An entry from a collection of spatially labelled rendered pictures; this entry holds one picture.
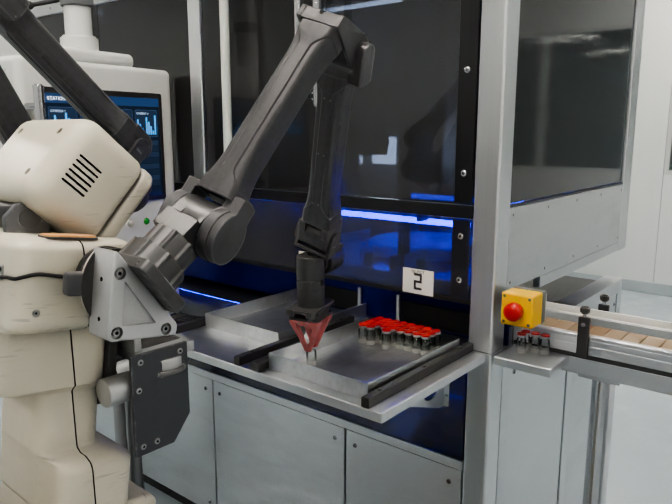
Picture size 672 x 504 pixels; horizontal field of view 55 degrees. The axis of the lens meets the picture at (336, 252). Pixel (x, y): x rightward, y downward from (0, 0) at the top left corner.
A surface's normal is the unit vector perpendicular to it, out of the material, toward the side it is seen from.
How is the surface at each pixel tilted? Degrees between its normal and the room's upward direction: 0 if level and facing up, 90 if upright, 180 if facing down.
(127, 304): 90
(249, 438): 90
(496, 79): 90
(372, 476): 90
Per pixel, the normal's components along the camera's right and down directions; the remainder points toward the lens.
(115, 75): 0.85, 0.10
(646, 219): -0.63, 0.14
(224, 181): -0.22, -0.34
